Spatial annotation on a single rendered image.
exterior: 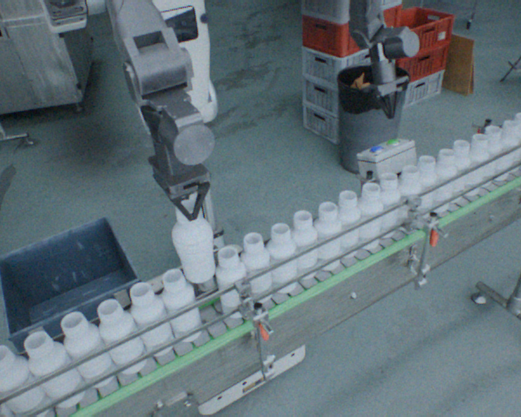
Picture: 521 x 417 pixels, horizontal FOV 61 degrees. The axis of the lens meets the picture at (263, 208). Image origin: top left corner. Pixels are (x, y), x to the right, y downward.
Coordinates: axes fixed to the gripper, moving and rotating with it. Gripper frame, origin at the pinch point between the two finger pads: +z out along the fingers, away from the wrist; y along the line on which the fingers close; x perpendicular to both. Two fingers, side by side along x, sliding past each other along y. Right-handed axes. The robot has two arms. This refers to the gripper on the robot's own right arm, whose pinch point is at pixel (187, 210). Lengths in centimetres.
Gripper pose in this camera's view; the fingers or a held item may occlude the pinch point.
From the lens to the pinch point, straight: 75.7
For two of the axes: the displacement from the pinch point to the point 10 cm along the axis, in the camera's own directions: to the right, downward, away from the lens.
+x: 8.5, -3.7, 3.7
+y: 5.2, 5.1, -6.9
